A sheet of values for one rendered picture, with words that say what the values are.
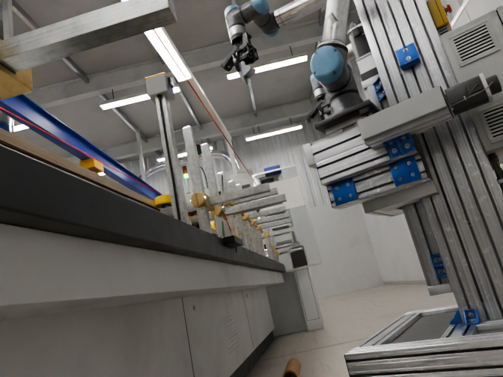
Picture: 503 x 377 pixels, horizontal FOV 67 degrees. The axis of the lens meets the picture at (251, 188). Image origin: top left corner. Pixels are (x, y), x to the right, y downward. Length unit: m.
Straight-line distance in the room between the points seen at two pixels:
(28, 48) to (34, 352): 0.56
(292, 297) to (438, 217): 2.91
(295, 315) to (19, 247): 3.86
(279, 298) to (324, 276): 6.30
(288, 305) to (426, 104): 3.30
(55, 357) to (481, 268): 1.30
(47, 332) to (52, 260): 0.33
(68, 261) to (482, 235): 1.29
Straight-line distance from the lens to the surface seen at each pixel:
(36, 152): 1.00
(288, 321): 4.31
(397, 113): 1.31
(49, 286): 0.61
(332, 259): 10.58
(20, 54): 0.60
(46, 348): 0.92
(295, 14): 1.82
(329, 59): 1.45
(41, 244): 0.61
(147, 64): 7.81
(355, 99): 1.54
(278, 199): 1.67
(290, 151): 11.16
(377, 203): 1.54
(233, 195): 1.45
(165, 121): 1.27
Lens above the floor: 0.47
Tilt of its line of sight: 15 degrees up
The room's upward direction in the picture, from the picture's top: 12 degrees counter-clockwise
